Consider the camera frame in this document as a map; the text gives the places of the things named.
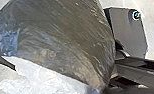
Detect black bar on robot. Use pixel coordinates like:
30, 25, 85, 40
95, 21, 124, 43
107, 77, 154, 94

